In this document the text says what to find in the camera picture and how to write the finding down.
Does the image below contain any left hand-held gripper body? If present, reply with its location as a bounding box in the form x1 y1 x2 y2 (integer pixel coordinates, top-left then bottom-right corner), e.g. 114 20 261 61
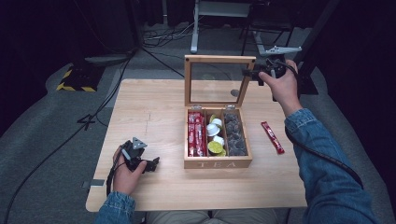
120 136 148 172

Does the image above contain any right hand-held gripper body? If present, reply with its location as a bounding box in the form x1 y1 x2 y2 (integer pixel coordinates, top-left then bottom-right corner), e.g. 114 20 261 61
260 46 303 78

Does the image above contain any single red stick sachet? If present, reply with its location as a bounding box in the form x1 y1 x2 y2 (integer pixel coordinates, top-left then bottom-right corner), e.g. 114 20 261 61
261 120 286 156

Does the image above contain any wooden tea box glass lid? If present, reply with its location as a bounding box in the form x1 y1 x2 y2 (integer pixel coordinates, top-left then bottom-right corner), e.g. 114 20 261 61
183 54 257 170

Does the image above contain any person's right hand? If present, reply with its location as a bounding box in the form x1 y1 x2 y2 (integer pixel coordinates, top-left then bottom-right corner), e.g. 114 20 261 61
259 60 304 118

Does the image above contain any person's left hand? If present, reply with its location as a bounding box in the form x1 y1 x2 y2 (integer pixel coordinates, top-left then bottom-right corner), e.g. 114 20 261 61
112 148 148 196

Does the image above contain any bundle of red stick packets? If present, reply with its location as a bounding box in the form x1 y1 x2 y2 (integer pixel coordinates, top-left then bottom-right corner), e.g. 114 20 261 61
187 111 208 158

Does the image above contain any black slanted pole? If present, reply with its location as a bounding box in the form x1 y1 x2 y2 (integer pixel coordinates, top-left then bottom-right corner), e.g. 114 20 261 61
290 0 341 70

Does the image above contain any pile of dark tea packets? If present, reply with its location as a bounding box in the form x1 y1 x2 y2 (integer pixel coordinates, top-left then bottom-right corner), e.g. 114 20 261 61
223 111 249 157

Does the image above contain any white desk frame leg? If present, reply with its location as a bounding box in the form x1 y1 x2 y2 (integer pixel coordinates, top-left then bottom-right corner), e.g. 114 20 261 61
252 30 269 57
190 0 201 55

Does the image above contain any left hand-held gripper black cable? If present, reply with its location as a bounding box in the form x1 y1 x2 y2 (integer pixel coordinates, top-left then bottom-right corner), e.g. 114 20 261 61
106 151 132 197

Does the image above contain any hand-held gripper black cable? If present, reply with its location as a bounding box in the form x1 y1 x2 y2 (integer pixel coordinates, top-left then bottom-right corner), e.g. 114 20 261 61
273 58 364 190
106 151 132 197

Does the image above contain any black metal chair frame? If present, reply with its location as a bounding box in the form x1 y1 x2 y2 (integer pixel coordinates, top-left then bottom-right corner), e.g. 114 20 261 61
238 1 296 66

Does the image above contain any grey metal table bracket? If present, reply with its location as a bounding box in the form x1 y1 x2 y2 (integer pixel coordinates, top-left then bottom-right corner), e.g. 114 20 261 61
81 178 106 189

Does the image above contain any long black floor cable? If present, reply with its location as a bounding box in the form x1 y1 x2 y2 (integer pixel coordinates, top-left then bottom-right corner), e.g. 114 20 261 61
2 50 136 224

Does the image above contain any thin black floor cable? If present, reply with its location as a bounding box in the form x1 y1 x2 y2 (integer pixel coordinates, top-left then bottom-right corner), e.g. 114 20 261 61
140 46 233 81

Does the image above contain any tangle of floor cables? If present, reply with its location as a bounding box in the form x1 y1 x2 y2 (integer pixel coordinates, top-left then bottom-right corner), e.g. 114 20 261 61
142 21 200 49

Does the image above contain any right hand-held gripper black cable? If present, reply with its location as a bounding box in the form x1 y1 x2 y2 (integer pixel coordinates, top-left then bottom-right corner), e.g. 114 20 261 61
273 58 364 190

